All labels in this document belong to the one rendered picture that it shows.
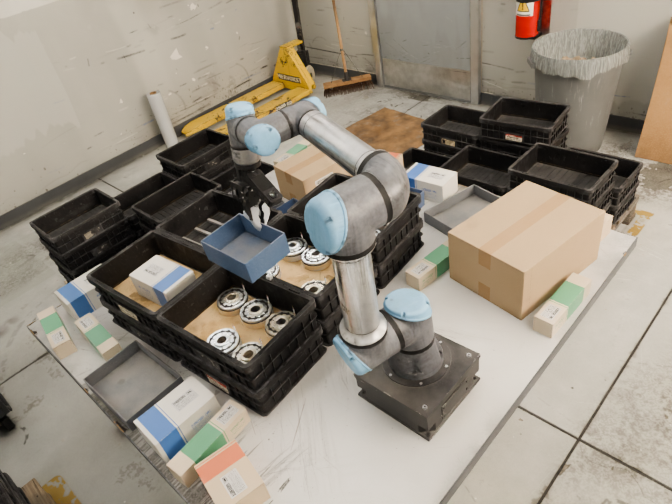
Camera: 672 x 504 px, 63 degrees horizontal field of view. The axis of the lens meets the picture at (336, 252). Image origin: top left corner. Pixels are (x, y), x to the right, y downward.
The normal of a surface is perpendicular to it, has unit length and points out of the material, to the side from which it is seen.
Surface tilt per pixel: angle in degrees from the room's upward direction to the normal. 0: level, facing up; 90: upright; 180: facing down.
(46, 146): 90
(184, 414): 0
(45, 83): 90
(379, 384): 2
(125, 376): 0
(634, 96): 90
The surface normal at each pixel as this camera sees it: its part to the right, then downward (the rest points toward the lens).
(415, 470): -0.16, -0.77
